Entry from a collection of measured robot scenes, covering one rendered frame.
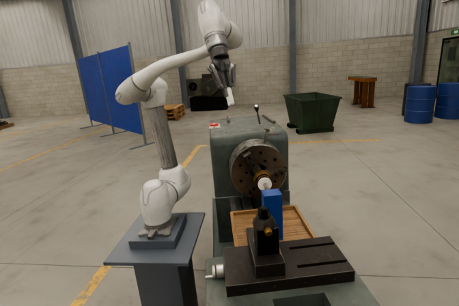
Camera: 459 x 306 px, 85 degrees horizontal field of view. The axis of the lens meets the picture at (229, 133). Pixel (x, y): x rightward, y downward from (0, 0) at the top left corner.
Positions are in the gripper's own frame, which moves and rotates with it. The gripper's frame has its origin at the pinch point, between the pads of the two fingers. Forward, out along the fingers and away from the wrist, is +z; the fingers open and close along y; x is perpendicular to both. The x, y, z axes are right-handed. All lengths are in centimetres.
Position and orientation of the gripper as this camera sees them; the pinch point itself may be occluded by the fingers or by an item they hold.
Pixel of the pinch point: (229, 96)
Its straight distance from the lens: 102.1
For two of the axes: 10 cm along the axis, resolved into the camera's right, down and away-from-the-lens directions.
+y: -8.7, 1.6, -4.7
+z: 2.3, 9.7, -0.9
